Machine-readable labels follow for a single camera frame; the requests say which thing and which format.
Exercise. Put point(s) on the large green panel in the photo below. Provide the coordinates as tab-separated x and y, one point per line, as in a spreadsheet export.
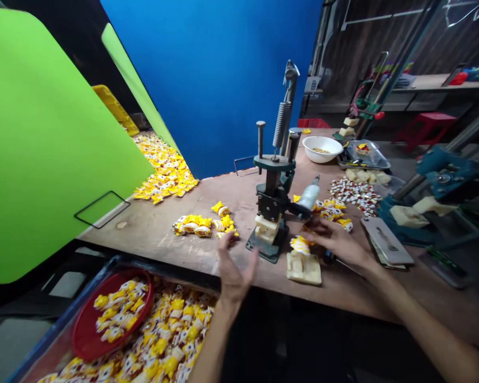
44	151

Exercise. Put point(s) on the yellow toys in bowl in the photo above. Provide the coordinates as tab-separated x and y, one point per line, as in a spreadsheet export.
119	309

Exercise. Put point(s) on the yellow plastic crate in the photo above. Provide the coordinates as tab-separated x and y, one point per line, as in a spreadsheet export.
113	107

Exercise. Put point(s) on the red plastic stool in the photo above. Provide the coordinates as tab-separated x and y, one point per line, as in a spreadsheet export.
427	127

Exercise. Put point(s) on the large heap of yellow toys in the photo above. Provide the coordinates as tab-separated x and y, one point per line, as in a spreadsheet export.
165	171

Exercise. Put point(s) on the pile of red-white figures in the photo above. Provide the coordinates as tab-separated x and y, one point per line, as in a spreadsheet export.
355	195

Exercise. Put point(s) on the blue backdrop panel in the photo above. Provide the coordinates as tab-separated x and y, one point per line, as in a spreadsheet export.
215	80

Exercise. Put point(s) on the smartphone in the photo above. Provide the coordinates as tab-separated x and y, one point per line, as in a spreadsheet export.
387	241

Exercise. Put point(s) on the scattered yellow-white toys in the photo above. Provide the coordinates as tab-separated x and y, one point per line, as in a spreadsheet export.
333	211

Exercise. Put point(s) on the green hand press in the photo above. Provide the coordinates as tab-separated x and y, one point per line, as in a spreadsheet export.
273	199

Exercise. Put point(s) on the metal tray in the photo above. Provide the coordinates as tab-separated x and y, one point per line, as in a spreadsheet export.
365	157

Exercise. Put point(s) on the grey plate with green tool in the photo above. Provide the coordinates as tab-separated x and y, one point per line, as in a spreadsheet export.
445	267

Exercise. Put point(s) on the pile of cream blocks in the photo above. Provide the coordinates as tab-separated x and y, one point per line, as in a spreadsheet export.
367	176

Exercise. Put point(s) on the green press with red knob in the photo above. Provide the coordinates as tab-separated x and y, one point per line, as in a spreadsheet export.
365	107

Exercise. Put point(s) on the person's left hand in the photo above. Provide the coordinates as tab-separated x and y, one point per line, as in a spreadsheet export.
233	275

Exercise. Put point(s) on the cream jig block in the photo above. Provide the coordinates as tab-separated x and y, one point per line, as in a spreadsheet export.
305	270

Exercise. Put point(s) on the blue crate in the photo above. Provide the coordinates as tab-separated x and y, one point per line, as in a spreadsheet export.
64	311

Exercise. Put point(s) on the yellow striped toy figure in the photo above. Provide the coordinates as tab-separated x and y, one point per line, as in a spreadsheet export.
299	244

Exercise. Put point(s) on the person's right hand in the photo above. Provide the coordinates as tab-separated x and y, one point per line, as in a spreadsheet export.
341	245

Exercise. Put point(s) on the red plastic crate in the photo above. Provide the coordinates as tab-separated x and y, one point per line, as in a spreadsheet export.
313	123

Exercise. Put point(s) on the narrow green panel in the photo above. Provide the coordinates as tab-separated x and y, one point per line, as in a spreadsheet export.
135	87

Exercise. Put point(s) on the small pile of yellow toys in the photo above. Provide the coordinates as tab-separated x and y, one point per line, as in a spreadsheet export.
199	224

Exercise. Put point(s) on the red round bowl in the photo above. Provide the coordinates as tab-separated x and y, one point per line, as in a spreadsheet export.
86	337

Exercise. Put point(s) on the white bowl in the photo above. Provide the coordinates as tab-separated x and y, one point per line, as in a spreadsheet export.
322	148

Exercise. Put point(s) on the wooden workbench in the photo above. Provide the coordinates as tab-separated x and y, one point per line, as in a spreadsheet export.
435	85

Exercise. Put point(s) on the blue hand press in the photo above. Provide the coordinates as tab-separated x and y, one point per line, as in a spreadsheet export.
443	175

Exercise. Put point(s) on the crate load of yellow toys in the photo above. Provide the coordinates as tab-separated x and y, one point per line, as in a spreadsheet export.
171	343

